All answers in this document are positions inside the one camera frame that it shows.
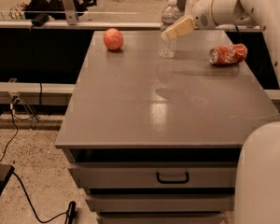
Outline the bottom grey drawer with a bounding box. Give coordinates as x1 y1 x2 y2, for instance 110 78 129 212
97 213 223 224

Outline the orange soda can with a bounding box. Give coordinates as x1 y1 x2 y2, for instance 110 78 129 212
209 44 247 65

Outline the middle grey drawer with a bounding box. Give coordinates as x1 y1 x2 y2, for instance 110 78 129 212
86 194 234 213

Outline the grey drawer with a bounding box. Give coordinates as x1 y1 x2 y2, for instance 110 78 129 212
97 213 223 224
86 194 234 213
68 162 236 189

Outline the grey drawer cabinet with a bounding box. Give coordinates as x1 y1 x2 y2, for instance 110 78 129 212
54 29 280 224

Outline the left metal bracket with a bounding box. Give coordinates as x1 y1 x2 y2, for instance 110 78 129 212
62 0 78 25

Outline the red apple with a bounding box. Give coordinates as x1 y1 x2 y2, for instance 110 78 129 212
103 28 124 50

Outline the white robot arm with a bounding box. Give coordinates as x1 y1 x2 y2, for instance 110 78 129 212
162 0 280 224

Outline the black floor cable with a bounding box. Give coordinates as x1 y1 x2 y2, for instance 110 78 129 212
0 96 77 224

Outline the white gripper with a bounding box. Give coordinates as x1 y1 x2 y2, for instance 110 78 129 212
161 0 242 40

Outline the white wall outlet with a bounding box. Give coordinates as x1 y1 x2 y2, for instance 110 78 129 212
9 92 21 105

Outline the black drawer handle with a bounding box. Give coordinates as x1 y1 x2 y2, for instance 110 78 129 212
156 172 189 185

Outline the lower grey ledge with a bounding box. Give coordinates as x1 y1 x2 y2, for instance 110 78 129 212
0 82 75 105

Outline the clear plastic water bottle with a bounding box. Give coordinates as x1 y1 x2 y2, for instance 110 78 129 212
159 0 180 59

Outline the grey metal rail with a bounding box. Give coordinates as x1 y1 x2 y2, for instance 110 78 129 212
0 20 261 33

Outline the top grey drawer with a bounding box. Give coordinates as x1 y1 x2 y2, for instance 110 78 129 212
68 162 236 189

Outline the black power adapter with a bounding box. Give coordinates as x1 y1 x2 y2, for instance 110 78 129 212
31 14 49 27

